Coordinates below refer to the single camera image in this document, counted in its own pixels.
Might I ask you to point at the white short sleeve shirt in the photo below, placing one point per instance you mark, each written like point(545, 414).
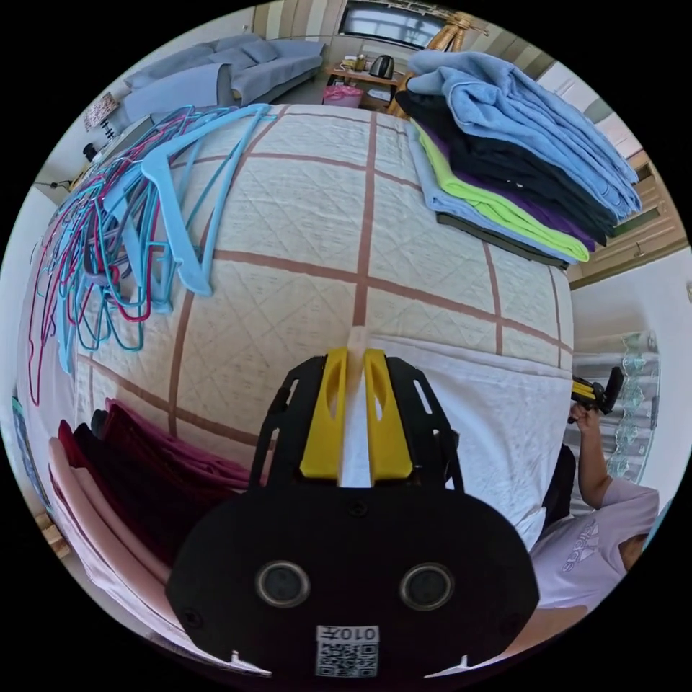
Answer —
point(486, 432)

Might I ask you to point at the blue sofa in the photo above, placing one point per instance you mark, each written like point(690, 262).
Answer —
point(259, 65)

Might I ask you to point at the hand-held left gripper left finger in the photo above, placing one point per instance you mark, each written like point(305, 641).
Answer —
point(324, 421)

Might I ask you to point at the rattan chair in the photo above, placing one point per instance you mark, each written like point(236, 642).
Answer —
point(449, 35)

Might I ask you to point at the translucent lace curtain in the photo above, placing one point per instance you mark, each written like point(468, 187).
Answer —
point(640, 400)

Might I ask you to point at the person's right hand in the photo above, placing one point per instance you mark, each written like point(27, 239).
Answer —
point(582, 417)

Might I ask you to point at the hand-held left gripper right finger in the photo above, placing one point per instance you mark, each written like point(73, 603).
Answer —
point(386, 427)

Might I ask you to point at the small wooden table with kettle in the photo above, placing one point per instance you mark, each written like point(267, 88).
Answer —
point(373, 73)

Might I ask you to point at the pile of clothes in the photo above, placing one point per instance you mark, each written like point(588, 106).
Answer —
point(513, 135)
point(135, 476)

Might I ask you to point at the person's left forearm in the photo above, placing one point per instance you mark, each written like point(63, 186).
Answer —
point(540, 630)

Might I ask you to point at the person's right forearm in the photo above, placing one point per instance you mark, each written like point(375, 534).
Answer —
point(594, 465)

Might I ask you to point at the window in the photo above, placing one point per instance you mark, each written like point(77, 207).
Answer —
point(394, 24)

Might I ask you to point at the person's body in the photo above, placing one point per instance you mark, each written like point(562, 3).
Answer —
point(589, 546)

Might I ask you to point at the pink bag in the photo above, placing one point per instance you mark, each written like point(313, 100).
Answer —
point(341, 95)

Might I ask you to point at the broad light blue plastic hanger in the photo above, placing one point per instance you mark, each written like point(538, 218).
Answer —
point(173, 227)

